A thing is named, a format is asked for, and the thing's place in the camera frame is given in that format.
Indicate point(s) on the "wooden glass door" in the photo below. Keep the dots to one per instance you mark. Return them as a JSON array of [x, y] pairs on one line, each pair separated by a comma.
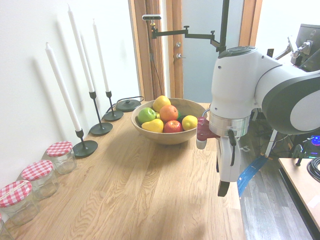
[[200, 75]]

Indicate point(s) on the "black computer monitor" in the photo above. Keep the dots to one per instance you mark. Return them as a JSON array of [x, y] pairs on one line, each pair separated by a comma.
[[306, 32]]

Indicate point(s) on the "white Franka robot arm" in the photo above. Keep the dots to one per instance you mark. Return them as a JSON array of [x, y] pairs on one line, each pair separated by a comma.
[[235, 82]]

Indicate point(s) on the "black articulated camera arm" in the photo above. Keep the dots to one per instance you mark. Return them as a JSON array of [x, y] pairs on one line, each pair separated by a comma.
[[224, 25]]

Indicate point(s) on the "yellow lemon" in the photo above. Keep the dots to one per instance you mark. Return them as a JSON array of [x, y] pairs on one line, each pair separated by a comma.
[[189, 122]]

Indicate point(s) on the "tall black candle holder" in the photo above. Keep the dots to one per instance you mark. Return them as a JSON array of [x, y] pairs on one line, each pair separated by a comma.
[[101, 129]]

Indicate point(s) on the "yellow pear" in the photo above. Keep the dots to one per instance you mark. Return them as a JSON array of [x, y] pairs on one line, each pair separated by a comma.
[[153, 125]]

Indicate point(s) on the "green apple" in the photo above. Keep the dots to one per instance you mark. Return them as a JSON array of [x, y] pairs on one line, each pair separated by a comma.
[[146, 115]]

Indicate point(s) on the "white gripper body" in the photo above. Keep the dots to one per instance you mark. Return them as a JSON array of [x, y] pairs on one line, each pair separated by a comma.
[[227, 162]]

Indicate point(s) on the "orange fruit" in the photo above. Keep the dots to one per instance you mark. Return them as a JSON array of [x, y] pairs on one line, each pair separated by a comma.
[[168, 113]]

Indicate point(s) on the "short black candle holder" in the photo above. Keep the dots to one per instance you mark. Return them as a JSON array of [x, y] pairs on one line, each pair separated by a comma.
[[85, 150]]

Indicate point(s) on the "dark red wrist camera mount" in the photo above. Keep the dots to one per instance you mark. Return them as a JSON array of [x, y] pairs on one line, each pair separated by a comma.
[[203, 130]]

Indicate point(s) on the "medium black candle holder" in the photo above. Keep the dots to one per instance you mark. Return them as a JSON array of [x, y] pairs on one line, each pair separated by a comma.
[[113, 116]]

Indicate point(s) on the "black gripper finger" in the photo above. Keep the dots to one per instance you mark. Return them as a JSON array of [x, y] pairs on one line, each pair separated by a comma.
[[223, 189]]

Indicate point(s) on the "grey stereo camera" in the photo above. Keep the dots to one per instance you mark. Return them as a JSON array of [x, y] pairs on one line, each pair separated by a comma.
[[152, 17]]

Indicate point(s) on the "wooden fruit bowl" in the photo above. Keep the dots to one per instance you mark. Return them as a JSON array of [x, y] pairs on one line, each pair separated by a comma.
[[162, 138]]

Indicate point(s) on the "wooden door frame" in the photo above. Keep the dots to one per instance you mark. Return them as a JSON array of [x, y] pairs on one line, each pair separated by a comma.
[[142, 62]]

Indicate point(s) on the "large yellow apple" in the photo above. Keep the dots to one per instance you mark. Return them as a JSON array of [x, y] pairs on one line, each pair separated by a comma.
[[161, 102]]

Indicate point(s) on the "wooden side table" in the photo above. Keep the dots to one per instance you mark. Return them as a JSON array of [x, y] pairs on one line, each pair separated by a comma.
[[300, 190]]

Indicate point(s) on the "black table clamp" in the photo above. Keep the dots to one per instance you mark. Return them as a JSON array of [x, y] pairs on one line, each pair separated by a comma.
[[300, 153]]

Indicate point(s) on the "glass jar red checked lid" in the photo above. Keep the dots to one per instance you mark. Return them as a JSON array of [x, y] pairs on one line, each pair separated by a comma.
[[60, 150], [37, 170], [15, 192]]

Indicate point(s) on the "silver door lock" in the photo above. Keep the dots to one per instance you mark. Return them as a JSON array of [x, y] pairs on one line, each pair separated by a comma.
[[178, 44]]

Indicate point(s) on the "longest white taper candle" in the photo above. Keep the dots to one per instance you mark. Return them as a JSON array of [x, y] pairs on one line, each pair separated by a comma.
[[80, 50]]

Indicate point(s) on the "blue lit device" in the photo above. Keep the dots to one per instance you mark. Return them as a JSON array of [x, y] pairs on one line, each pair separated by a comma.
[[315, 140]]

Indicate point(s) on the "red apple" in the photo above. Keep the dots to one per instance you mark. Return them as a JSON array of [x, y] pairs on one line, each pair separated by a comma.
[[172, 127]]

